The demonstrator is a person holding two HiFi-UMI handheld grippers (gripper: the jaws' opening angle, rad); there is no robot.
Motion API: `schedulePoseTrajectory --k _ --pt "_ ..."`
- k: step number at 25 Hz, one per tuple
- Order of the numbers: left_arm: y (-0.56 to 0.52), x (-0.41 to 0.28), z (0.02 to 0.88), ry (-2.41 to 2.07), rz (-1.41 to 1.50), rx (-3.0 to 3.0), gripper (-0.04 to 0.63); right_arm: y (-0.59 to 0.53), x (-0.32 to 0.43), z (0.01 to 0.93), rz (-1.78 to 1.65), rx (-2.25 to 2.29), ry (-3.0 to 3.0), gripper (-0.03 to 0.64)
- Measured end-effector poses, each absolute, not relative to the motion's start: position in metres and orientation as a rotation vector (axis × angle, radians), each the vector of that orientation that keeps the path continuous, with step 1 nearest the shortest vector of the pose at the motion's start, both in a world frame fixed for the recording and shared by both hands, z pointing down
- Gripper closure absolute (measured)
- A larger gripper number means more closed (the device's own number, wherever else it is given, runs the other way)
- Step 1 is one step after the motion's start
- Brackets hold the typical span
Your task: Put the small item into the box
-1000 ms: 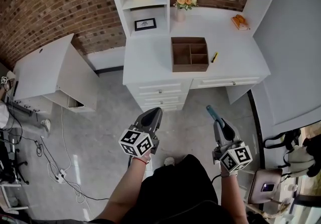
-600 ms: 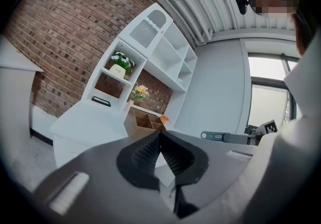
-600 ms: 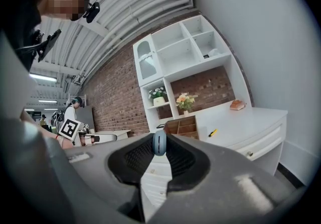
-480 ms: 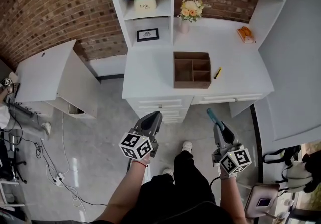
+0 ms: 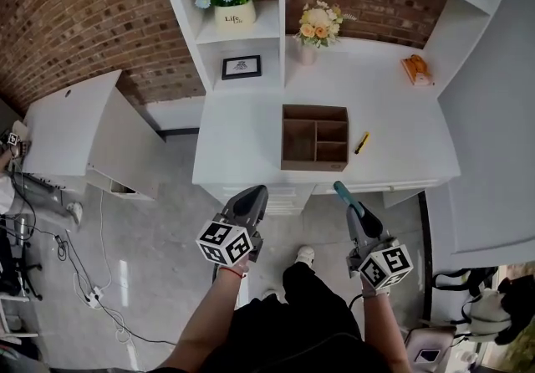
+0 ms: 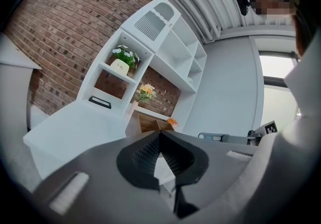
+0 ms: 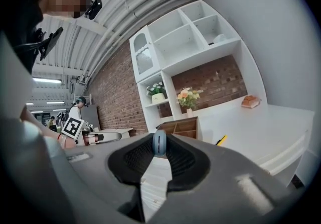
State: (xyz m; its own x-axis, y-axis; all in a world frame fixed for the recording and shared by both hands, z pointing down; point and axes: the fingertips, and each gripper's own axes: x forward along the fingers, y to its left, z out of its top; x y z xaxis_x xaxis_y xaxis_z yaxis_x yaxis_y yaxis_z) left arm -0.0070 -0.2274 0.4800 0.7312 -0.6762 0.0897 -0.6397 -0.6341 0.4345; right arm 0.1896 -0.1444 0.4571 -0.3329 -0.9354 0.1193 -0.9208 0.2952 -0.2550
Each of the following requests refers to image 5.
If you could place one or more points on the plain white desk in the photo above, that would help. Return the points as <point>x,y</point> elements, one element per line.
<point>67,133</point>

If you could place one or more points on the person's black clothing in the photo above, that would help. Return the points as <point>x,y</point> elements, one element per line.
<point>301,329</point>

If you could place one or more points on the brown wooden organizer box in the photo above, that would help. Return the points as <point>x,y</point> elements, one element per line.
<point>299,141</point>

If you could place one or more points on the white desk with shelves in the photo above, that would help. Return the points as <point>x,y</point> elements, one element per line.
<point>242,133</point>

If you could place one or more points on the orange fruit ornament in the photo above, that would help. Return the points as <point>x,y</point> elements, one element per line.
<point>416,68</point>

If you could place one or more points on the person's right hand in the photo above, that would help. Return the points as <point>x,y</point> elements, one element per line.
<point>374,292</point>

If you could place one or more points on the person's left hand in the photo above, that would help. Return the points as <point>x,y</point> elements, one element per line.
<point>236,270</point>

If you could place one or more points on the brown stool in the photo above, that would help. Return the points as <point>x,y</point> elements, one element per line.
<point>447,342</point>

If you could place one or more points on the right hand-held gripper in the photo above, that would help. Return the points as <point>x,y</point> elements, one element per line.
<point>386,269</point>

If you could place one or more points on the white power strip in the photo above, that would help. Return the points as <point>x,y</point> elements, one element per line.
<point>95,296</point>

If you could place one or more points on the smartphone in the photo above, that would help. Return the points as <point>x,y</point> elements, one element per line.
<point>429,356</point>

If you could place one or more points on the person's right forearm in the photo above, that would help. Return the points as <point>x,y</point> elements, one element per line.
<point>382,329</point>

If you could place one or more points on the person's left white shoe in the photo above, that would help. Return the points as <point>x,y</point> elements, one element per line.
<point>270,294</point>

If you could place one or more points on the white pot with blue flowers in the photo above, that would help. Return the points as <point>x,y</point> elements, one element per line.
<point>234,18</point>

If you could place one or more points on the black and white backpack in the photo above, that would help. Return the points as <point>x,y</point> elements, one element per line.
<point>489,308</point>

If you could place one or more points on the wide white desk drawer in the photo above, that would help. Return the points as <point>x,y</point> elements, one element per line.
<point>368,187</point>

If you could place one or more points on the white stool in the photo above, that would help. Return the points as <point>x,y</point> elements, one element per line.
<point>21,334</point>

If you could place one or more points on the person's right white shoe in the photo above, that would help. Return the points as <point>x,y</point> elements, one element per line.
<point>305,255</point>

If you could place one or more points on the person's left forearm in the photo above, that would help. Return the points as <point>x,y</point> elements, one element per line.
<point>200,321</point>

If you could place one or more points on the black office chair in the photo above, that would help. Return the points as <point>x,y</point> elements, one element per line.
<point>23,269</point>

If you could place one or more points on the black picture frame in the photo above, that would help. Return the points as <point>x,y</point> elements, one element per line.
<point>241,67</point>

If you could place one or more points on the yellow flower bouquet in vase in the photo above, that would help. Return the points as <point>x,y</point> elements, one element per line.
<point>319,26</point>

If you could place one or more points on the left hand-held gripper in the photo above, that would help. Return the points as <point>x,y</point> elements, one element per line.
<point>223,243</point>

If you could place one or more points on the person's white shoe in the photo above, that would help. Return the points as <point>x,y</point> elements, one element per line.
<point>305,255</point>
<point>270,294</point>

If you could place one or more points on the black power adapter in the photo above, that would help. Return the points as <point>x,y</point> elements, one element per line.
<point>61,241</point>

